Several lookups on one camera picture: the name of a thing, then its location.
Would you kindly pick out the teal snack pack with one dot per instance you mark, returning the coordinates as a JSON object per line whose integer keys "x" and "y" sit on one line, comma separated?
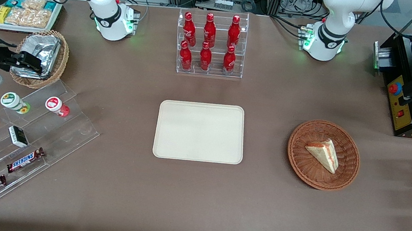
{"x": 14, "y": 3}
{"x": 50, "y": 6}

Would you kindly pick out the light wicker basket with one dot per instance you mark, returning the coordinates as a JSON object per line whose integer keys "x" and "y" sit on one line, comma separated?
{"x": 62, "y": 61}

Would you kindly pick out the green gum bottle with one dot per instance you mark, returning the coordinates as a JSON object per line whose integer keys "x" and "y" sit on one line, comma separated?
{"x": 13, "y": 101}

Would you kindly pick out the white snack tray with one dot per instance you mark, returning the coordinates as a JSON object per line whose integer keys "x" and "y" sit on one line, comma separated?
{"x": 56, "y": 18}

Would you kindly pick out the red gum bottle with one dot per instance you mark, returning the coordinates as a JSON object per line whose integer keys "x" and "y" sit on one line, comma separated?
{"x": 55, "y": 105}

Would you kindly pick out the wrapped triangle sandwich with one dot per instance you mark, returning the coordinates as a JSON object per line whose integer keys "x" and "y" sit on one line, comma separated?
{"x": 324, "y": 155}

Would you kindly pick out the small black box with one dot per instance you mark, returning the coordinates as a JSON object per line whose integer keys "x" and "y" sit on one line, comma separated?
{"x": 18, "y": 137}

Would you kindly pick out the brown round wicker basket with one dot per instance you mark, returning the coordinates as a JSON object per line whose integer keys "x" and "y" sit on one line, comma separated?
{"x": 310, "y": 173}

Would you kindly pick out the cream plastic tray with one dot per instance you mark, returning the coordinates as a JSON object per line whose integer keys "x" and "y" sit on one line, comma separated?
{"x": 200, "y": 132}

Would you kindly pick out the clear acrylic stepped stand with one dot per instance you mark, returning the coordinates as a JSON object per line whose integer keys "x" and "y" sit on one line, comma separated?
{"x": 69, "y": 129}

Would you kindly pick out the red cola bottle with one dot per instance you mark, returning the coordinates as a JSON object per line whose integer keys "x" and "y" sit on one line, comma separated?
{"x": 209, "y": 31}
{"x": 229, "y": 62}
{"x": 189, "y": 30}
{"x": 185, "y": 58}
{"x": 234, "y": 33}
{"x": 205, "y": 59}

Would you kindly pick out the yellow snack pack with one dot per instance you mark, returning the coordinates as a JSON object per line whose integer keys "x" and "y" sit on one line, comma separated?
{"x": 2, "y": 14}

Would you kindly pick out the clear acrylic bottle rack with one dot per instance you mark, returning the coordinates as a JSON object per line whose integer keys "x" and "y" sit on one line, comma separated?
{"x": 213, "y": 72}

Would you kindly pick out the white power strip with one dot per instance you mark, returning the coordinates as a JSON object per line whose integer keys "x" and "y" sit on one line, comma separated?
{"x": 224, "y": 3}

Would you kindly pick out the silver foil bag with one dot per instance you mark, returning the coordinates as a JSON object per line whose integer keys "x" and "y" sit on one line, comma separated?
{"x": 41, "y": 52}

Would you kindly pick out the clear cracker bag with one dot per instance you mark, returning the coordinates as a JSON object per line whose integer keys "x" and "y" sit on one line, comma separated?
{"x": 29, "y": 18}
{"x": 33, "y": 3}

